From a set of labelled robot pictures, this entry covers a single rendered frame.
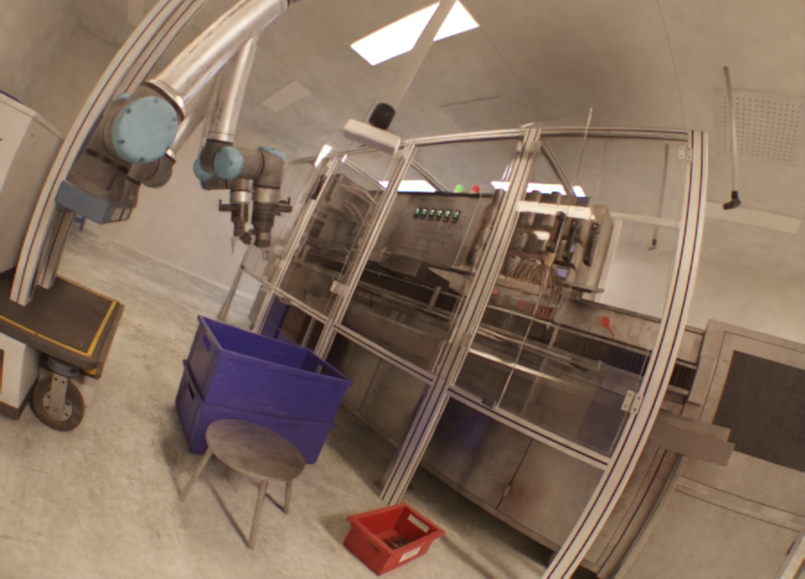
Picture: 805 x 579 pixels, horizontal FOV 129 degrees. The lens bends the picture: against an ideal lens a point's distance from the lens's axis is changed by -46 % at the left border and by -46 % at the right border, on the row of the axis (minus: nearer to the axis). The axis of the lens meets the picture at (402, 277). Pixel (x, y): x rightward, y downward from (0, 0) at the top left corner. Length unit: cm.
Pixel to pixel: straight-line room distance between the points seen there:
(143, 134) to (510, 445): 164
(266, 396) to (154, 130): 96
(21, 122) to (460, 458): 204
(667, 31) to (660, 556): 246
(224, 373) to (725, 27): 280
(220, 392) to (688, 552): 176
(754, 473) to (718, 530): 23
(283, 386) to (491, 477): 96
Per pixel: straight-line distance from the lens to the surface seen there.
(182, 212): 616
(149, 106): 86
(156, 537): 105
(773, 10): 230
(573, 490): 154
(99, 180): 101
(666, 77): 258
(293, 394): 140
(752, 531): 157
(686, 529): 152
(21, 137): 116
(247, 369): 128
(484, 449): 167
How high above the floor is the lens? 76
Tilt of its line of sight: 6 degrees up
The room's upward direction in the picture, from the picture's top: 23 degrees clockwise
